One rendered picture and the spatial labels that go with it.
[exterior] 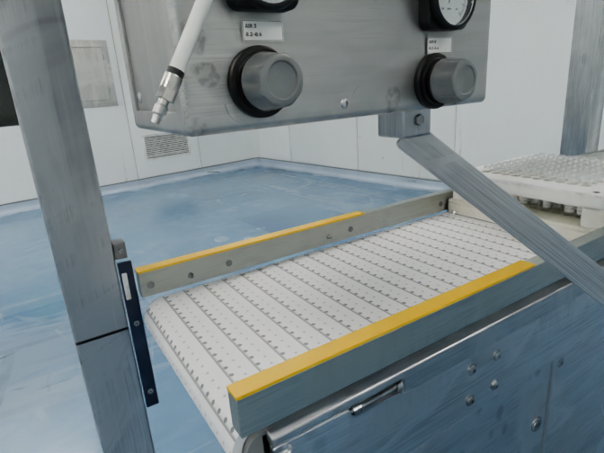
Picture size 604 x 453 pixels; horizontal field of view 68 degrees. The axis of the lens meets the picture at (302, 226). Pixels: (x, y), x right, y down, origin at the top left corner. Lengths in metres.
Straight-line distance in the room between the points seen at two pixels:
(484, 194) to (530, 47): 3.60
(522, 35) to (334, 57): 3.77
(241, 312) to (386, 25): 0.33
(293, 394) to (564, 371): 0.56
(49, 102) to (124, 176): 5.13
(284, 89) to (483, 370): 0.39
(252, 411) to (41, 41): 0.39
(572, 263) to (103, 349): 0.50
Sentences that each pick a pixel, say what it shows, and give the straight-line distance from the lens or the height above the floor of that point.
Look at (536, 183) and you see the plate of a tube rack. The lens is 0.73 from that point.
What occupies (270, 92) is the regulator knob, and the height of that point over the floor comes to 1.04.
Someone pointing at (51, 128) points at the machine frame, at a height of 1.02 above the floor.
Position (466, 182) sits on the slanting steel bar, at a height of 0.96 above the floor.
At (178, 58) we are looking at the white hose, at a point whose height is 1.06.
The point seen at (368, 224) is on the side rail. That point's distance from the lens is 0.70.
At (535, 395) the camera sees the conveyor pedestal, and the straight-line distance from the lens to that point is 0.77.
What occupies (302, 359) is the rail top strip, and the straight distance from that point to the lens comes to 0.34.
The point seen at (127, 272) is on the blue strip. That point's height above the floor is 0.85.
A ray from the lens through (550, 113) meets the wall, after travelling 3.91.
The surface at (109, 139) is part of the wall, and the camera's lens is 5.56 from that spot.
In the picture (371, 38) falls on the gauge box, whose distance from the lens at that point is 0.27.
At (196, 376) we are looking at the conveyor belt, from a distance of 0.42.
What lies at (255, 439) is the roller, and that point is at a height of 0.80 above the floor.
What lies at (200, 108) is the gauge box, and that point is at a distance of 0.22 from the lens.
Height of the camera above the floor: 1.05
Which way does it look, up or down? 18 degrees down
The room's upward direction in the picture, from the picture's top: 4 degrees counter-clockwise
